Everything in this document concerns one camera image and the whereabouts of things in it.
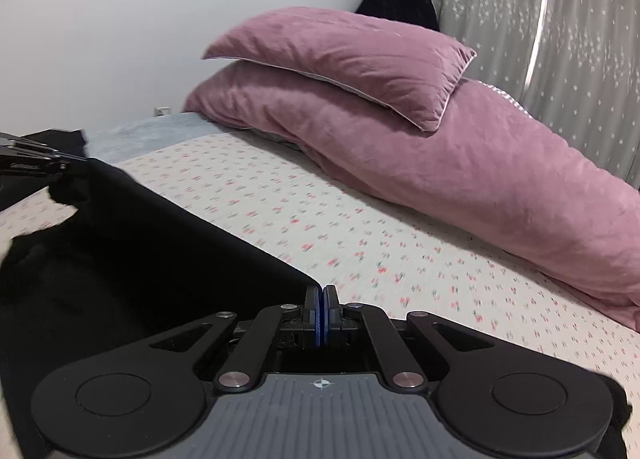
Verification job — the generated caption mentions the cherry print bed sheet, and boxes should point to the cherry print bed sheet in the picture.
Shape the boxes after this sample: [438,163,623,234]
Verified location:
[0,132,640,459]

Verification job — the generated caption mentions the pink velvet duvet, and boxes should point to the pink velvet duvet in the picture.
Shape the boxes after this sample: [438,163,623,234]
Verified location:
[182,62,640,332]

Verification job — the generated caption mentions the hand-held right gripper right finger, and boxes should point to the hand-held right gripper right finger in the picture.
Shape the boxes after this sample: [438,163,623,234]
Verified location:
[324,285,501,393]

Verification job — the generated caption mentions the grey star print curtain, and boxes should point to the grey star print curtain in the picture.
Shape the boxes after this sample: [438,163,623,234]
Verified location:
[404,0,640,190]

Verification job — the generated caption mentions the black pants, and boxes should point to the black pants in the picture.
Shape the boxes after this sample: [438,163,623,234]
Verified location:
[0,128,632,459]

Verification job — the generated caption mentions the grey-blue blanket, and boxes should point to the grey-blue blanket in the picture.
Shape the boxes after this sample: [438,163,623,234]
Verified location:
[84,112,212,161]

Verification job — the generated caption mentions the pink velvet pillow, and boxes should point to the pink velvet pillow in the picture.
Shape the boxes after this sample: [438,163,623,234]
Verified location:
[202,6,478,133]

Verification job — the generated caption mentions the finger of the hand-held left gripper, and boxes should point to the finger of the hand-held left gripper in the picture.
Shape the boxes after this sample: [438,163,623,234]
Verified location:
[50,151,90,173]

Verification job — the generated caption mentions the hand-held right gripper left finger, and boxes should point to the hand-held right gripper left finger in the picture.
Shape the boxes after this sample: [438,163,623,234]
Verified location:
[145,285,324,393]

